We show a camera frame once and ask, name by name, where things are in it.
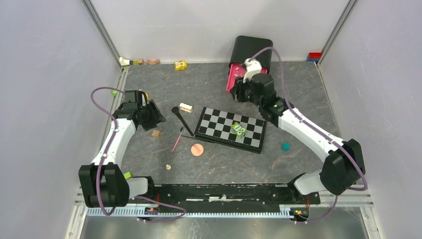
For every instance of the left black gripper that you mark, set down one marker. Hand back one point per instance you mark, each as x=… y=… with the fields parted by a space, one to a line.
x=157 y=117

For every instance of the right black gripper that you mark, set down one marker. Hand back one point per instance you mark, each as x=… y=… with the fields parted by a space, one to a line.
x=238 y=88

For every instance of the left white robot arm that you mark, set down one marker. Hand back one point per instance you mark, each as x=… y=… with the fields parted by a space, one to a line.
x=102 y=181

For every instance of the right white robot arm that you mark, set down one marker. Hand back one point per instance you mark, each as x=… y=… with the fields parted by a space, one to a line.
x=343 y=163

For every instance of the black makeup brush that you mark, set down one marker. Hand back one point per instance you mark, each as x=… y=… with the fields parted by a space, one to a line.
x=176 y=111

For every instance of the brown wooden cube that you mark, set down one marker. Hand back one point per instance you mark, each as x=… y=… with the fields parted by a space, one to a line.
x=156 y=133

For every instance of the pink lip gloss wand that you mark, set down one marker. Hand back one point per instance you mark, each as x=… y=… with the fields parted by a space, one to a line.
x=181 y=132

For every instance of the white lego brick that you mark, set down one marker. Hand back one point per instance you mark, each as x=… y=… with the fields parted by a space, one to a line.
x=185 y=107

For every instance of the black drawer cabinet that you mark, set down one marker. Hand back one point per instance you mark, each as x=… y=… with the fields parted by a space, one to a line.
x=247 y=46

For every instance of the green owl toy block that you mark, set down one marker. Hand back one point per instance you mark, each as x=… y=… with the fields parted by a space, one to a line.
x=238 y=129

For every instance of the wooden arch block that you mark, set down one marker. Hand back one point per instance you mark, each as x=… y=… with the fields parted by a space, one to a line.
x=152 y=62

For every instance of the black white chessboard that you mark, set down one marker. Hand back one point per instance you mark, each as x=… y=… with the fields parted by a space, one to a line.
x=215 y=126

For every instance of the white toy block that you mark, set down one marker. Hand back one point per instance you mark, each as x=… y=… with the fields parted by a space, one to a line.
x=124 y=62

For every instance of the yellow toy block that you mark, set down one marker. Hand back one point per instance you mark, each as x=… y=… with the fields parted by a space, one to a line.
x=180 y=65

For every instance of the round pink powder puff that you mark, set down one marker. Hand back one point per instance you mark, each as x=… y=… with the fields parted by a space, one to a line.
x=197 y=149

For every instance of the red blue blocks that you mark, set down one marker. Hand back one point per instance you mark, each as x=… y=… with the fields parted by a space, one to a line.
x=314 y=56

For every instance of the teal cube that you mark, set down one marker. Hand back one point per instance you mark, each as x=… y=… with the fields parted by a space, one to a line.
x=285 y=146

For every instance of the small green block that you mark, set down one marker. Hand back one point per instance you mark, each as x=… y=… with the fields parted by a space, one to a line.
x=128 y=175

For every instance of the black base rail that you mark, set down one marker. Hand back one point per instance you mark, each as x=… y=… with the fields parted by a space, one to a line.
x=228 y=198

